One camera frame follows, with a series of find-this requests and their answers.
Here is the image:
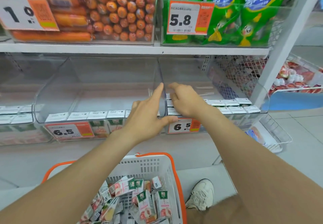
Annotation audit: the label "person's right hand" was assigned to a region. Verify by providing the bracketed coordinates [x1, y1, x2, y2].
[168, 82, 215, 120]

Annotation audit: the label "person's left hand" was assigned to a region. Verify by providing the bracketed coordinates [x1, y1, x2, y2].
[121, 83, 179, 144]

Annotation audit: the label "white shopping basket orange handles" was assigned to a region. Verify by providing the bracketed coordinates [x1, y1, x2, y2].
[41, 152, 188, 224]

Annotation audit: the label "pile of small juice cartons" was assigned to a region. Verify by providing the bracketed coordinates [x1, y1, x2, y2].
[80, 176, 173, 224]

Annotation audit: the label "person's right forearm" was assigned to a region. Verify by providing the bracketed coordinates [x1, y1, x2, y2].
[199, 108, 323, 224]

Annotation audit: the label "person's left forearm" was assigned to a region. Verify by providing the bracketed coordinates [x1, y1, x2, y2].
[0, 130, 142, 224]

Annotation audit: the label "person's right white shoe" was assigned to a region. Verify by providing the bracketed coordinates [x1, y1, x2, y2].
[185, 179, 215, 212]

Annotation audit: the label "person's right leg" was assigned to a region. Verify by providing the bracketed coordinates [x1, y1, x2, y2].
[185, 193, 253, 224]

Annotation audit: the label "orange white price tag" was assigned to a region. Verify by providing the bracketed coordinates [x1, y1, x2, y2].
[168, 118, 202, 134]
[45, 121, 95, 141]
[166, 0, 215, 36]
[0, 0, 60, 32]

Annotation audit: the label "stack of green packets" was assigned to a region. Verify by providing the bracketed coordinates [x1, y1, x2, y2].
[161, 0, 294, 47]

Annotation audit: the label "heap of red white packets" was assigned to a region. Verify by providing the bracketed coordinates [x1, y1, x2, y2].
[268, 61, 323, 95]

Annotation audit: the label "stack of orange sausages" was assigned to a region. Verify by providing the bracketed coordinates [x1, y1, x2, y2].
[0, 0, 157, 43]

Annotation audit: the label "blue panel wire basket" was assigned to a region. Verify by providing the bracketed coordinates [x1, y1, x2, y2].
[262, 54, 323, 112]

